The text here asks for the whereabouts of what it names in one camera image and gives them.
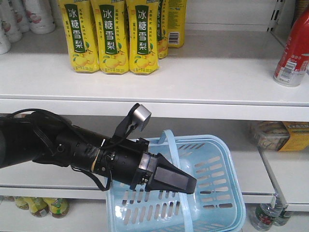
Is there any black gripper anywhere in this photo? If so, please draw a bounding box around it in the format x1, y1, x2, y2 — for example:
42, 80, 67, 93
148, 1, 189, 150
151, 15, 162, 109
96, 137, 197, 194

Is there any light blue plastic basket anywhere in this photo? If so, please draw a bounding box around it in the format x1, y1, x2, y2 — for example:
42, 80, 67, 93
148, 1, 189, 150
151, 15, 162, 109
106, 129, 247, 232

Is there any red coke bottle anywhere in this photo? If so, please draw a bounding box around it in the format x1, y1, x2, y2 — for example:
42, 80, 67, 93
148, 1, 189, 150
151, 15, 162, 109
273, 8, 309, 87

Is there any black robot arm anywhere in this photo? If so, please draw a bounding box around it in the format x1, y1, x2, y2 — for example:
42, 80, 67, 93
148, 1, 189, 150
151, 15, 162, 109
0, 103, 197, 194

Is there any yellow biscuit box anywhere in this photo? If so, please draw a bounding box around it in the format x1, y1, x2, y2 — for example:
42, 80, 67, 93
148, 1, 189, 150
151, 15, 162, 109
249, 121, 309, 152

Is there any yellow pear drink bottle right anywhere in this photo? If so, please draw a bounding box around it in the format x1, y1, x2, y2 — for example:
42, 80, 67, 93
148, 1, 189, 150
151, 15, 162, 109
126, 0, 159, 75

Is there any yellow pear drink bottle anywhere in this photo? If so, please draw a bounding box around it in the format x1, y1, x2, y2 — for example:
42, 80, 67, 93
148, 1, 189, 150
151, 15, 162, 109
91, 0, 129, 74
126, 0, 159, 75
58, 0, 99, 73

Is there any yellow pear drink bottle middle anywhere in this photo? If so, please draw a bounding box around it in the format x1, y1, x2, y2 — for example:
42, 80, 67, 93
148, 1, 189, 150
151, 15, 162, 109
91, 0, 129, 74

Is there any yellow pear drink bottle left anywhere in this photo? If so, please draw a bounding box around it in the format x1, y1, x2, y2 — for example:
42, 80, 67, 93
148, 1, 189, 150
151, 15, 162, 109
58, 0, 99, 73

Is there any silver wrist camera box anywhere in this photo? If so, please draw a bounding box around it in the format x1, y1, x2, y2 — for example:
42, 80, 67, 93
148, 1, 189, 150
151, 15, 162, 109
132, 103, 152, 131

